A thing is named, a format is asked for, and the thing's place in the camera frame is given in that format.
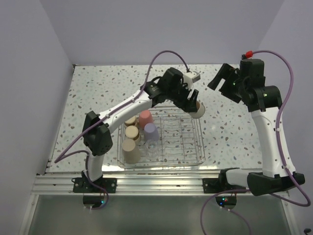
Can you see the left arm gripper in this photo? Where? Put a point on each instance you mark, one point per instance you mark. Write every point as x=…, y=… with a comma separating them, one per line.
x=190, y=105

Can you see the steel cup with cork band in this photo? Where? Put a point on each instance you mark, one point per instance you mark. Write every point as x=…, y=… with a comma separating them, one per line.
x=132, y=132

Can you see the wire dish rack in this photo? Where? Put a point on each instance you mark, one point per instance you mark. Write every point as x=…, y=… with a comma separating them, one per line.
x=180, y=139

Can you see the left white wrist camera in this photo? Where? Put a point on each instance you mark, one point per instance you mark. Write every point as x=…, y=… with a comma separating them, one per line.
x=190, y=78

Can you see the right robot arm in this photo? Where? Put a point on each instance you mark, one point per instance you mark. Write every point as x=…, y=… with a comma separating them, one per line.
x=278, y=172

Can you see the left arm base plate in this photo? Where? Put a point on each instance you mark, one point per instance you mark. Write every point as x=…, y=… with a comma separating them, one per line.
x=83, y=185

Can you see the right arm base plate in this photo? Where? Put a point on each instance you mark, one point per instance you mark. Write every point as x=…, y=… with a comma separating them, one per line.
x=213, y=185

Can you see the large clear glass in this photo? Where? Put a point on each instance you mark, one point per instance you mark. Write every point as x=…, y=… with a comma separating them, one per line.
x=152, y=149

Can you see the coral red plastic cup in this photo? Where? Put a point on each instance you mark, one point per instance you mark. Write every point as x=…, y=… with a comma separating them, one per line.
x=144, y=118

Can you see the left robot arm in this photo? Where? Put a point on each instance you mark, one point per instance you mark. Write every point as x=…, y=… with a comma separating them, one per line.
x=99, y=127

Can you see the steel cork-band cup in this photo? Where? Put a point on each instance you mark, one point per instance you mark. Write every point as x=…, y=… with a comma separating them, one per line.
x=133, y=121
x=200, y=111

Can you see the purple plastic cup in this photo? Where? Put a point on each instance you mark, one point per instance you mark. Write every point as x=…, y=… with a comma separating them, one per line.
x=151, y=132

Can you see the tall beige cup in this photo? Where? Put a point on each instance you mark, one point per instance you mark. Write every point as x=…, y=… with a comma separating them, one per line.
x=131, y=152

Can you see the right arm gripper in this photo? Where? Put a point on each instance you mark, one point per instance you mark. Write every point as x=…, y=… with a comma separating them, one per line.
x=228, y=72

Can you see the aluminium rail frame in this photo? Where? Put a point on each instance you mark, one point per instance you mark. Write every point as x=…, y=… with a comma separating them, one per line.
x=155, y=201

